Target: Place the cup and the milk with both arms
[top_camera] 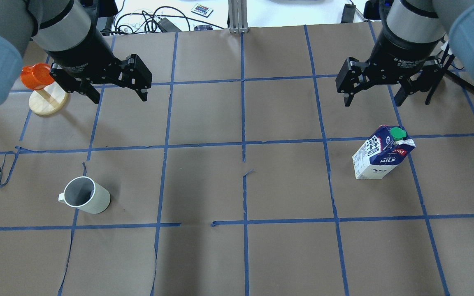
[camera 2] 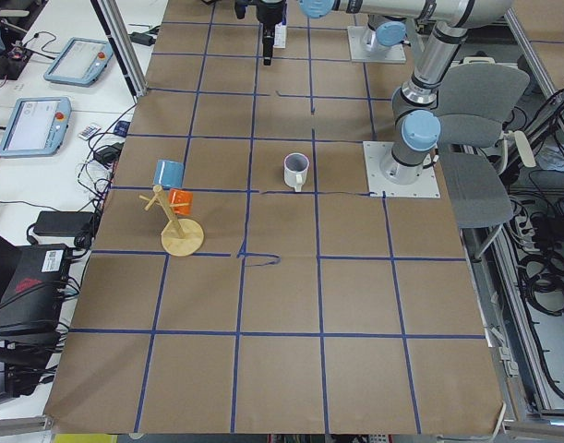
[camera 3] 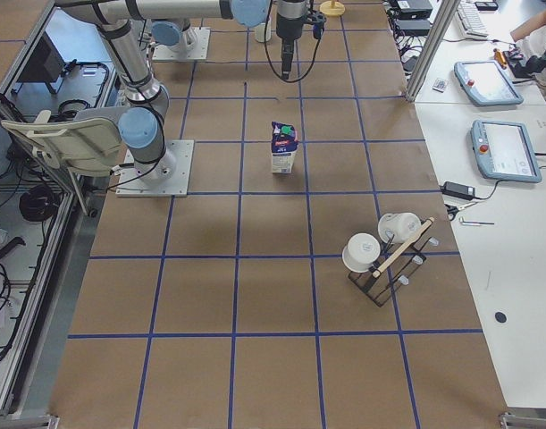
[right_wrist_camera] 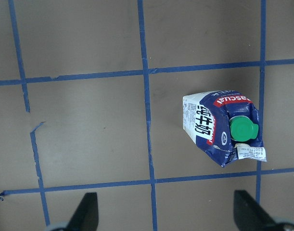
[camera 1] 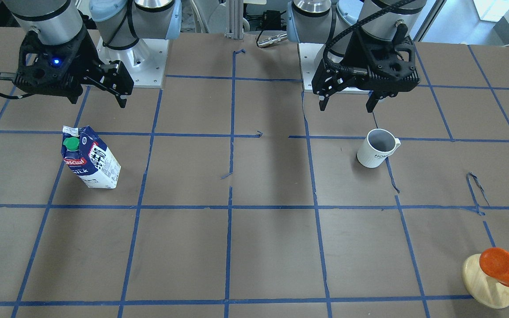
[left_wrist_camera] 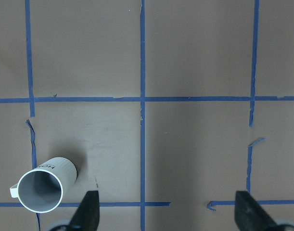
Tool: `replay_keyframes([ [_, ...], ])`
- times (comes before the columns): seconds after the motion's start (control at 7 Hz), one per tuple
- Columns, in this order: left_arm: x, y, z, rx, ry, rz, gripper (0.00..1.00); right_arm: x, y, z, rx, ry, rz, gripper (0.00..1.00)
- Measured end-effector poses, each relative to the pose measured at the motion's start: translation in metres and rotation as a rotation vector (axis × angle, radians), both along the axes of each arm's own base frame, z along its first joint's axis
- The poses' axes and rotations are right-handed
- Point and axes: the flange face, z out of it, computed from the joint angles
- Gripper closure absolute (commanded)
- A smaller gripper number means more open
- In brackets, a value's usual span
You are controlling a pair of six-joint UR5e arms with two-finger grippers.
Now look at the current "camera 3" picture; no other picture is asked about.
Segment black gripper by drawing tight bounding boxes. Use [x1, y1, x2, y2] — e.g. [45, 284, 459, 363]
[276, 0, 305, 80]

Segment white ribbed HOME mug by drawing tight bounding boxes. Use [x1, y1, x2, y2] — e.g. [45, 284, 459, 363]
[254, 18, 272, 44]

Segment blue white milk carton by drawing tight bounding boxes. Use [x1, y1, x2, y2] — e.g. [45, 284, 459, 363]
[271, 122, 298, 174]

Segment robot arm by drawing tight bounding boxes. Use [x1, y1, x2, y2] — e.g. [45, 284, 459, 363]
[151, 19, 197, 51]
[56, 0, 316, 189]

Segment white cup on rack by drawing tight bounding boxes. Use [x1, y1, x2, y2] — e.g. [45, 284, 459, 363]
[342, 232, 381, 273]
[378, 212, 421, 244]

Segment white keyboard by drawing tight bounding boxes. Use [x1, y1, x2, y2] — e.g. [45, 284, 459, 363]
[454, 1, 489, 40]

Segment far teach pendant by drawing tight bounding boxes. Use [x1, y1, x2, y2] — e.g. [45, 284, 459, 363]
[454, 60, 524, 106]

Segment teach pendant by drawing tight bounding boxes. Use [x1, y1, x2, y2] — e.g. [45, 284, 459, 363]
[470, 120, 542, 183]
[454, 60, 524, 106]

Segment grey office chair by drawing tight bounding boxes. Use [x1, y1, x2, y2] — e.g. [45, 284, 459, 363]
[2, 110, 122, 177]

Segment black power adapter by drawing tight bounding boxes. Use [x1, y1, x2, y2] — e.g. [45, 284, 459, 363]
[440, 181, 475, 201]

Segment near teach pendant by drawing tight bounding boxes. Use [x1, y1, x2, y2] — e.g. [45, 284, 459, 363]
[470, 120, 542, 183]

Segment hex key tool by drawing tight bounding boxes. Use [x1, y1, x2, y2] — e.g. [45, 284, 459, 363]
[458, 217, 495, 226]

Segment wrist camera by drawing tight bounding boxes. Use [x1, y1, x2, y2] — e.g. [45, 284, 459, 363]
[306, 10, 326, 40]

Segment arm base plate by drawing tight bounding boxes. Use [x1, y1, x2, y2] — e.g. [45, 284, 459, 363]
[115, 139, 194, 198]
[153, 27, 210, 62]

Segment aluminium frame post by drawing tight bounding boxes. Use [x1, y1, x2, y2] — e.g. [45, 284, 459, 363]
[405, 0, 459, 102]

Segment black wire cup rack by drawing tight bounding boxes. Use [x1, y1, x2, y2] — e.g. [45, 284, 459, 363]
[348, 217, 439, 307]

